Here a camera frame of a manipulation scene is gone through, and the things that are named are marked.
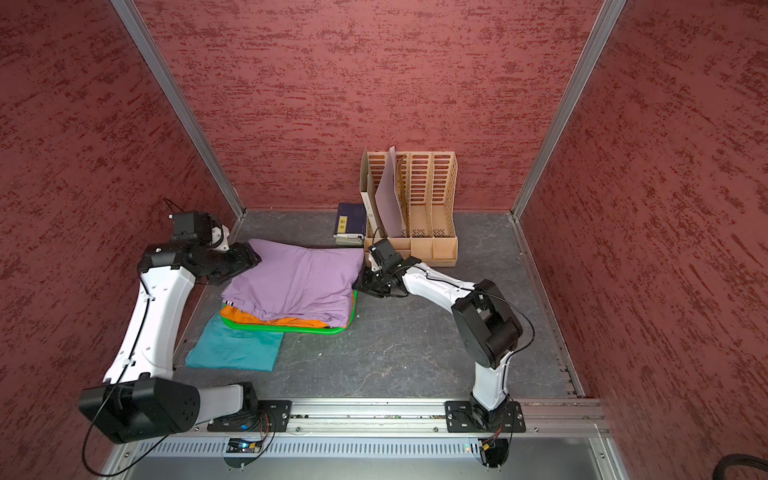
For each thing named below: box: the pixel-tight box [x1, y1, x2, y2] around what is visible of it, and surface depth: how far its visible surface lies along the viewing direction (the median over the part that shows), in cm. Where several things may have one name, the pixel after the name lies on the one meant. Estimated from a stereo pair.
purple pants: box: [221, 239, 365, 328], surface depth 88 cm
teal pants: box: [186, 312, 285, 372], surface depth 85 cm
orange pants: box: [220, 304, 331, 329], surface depth 82 cm
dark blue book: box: [333, 203, 367, 247], surface depth 116 cm
